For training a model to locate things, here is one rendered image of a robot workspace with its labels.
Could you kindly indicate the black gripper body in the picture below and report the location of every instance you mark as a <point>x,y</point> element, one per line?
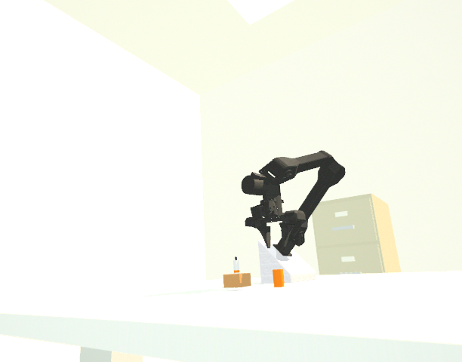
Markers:
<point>287,216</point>

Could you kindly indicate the white marker with orange band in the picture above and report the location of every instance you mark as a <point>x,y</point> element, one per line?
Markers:
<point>236,265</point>

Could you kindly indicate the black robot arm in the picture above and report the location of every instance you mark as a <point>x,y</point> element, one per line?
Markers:
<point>329,174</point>

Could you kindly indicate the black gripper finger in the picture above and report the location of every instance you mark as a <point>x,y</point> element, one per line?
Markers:
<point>286,228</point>
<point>266,233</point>

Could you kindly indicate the tan rectangular block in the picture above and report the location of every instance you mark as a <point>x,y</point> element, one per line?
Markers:
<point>237,280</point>

